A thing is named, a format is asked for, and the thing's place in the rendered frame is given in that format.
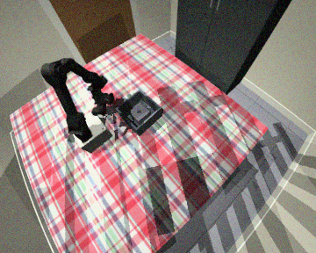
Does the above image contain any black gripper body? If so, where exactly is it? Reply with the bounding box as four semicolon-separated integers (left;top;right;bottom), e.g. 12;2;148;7
91;92;104;115

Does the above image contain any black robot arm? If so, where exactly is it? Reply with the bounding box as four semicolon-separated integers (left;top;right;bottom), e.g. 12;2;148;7
40;58;115;143

